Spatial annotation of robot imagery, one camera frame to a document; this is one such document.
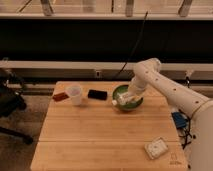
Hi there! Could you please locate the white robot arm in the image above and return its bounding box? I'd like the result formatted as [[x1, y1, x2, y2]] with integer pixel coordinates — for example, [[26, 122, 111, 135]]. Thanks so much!
[[129, 58, 213, 171]]

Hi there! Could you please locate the green ceramic bowl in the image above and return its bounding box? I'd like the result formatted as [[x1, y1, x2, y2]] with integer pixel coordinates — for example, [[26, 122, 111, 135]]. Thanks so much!
[[112, 84, 143, 111]]

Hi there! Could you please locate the black rectangular box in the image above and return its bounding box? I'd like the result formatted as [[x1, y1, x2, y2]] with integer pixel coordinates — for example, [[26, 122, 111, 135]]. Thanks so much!
[[88, 89, 107, 100]]

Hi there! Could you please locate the translucent plastic cup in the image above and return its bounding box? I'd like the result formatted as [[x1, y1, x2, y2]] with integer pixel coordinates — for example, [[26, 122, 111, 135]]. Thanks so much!
[[65, 85, 82, 106]]

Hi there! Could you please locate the small brown block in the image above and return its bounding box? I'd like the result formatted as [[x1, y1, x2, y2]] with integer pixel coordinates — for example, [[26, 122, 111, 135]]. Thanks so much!
[[53, 92, 68, 102]]

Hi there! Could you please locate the white square packet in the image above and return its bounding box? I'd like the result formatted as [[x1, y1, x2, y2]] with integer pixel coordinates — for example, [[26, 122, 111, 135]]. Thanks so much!
[[144, 137, 169, 160]]

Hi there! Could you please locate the blue power adapter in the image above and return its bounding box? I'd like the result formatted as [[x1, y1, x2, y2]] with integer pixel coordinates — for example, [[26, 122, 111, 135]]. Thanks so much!
[[172, 112, 187, 129]]

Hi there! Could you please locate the black office chair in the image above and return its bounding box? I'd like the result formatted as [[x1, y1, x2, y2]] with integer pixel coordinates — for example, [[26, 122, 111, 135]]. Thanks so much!
[[0, 69, 33, 145]]

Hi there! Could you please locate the white wall outlet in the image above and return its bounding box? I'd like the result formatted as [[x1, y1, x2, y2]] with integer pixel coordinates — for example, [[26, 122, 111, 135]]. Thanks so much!
[[95, 70, 101, 78]]

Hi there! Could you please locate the black hanging cable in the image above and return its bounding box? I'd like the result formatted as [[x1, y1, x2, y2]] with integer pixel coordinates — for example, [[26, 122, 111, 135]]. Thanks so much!
[[112, 11, 149, 80]]

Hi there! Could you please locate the black floor cable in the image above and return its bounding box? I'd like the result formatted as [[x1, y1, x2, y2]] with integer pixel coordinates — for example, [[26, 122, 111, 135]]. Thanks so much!
[[179, 76, 196, 149]]

